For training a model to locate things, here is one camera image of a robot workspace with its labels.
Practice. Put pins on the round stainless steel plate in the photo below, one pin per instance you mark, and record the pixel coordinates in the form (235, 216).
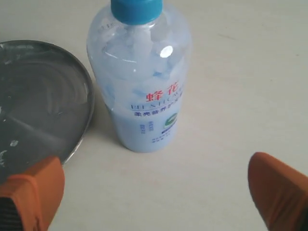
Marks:
(46, 104)

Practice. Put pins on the blue pump dispenser bottle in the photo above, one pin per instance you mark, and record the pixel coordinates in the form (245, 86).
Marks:
(139, 51)

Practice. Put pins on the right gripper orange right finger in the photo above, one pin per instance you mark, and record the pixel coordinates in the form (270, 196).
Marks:
(279, 192)

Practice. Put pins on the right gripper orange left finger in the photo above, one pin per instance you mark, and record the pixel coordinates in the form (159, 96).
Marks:
(29, 201)

